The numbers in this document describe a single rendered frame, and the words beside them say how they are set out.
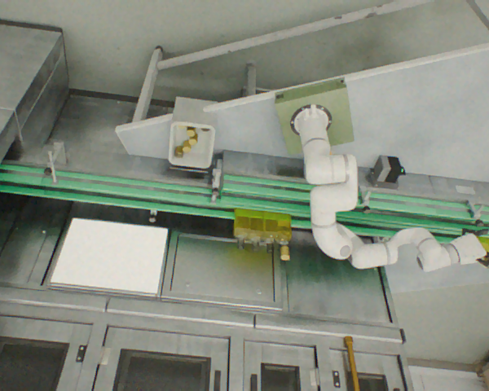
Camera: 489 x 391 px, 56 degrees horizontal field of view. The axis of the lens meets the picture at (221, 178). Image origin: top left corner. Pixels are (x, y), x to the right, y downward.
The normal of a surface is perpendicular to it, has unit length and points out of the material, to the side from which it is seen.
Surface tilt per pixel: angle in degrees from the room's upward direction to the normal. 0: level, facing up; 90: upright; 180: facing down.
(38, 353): 90
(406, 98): 0
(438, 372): 90
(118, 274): 90
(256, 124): 0
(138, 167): 90
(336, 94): 2
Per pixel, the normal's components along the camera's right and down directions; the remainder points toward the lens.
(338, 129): -0.01, 0.70
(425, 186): 0.12, -0.70
